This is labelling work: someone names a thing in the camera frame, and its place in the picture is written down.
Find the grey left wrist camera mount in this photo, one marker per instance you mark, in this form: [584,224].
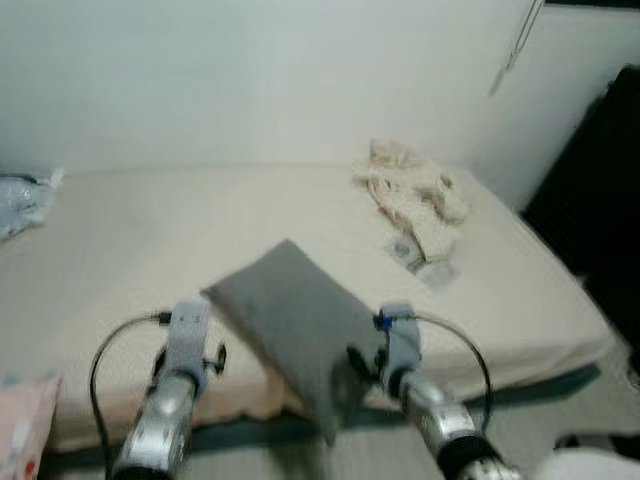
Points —
[188,335]

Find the pink patterned cushion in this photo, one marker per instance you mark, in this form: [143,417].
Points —
[22,430]

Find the grey metal rod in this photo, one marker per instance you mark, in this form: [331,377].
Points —
[518,45]

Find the beige bed mattress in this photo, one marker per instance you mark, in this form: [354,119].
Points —
[150,240]

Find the grey fabric pillow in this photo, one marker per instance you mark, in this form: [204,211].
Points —
[290,310]

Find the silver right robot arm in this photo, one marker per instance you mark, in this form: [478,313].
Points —
[445,425]

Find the crumpled cream cloth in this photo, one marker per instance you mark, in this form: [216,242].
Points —
[415,195]

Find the white cabinet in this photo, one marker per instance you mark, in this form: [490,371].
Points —
[570,90]

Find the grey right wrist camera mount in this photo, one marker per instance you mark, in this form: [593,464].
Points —
[402,345]

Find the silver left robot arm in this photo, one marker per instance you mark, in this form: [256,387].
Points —
[160,425]

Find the blue white plastic bag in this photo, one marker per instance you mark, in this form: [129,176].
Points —
[22,200]

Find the small grey packet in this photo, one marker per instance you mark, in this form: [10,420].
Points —
[438,274]

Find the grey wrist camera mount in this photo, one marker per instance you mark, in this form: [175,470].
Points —
[188,335]
[402,345]

